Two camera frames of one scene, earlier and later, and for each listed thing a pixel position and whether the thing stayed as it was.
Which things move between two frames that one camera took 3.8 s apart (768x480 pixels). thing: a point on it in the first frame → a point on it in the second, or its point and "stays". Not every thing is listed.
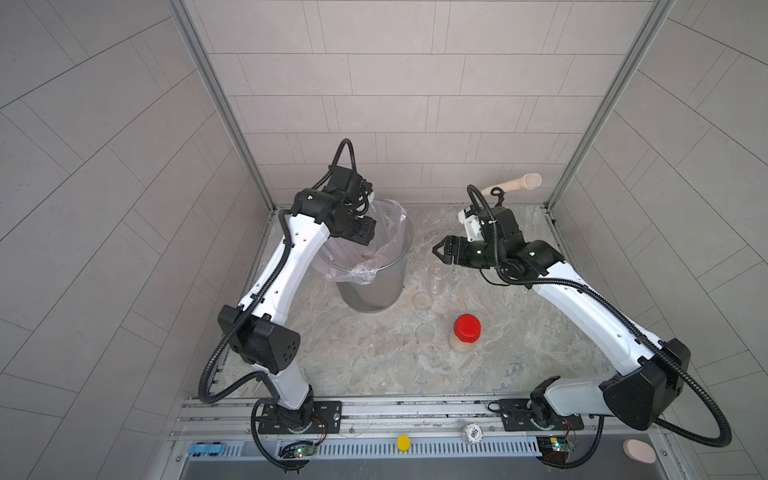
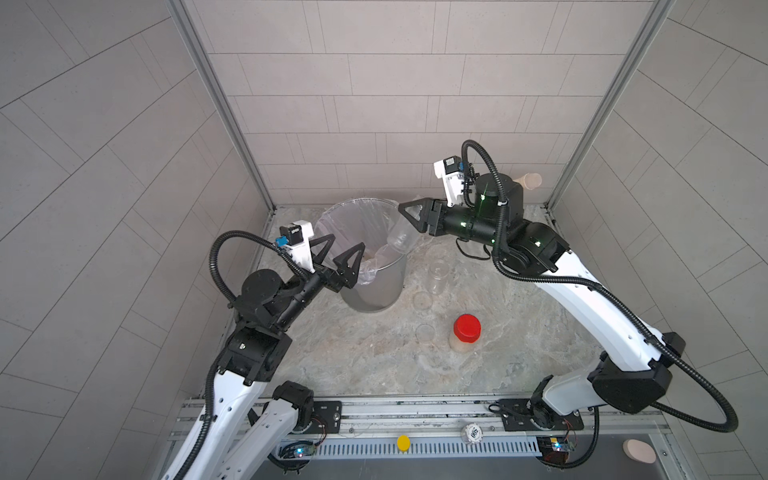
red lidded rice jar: [467, 330] stays
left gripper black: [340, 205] → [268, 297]
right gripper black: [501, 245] → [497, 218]
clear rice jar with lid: [438, 274] stays
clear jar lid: [422, 300] stays
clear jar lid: [425, 333] stays
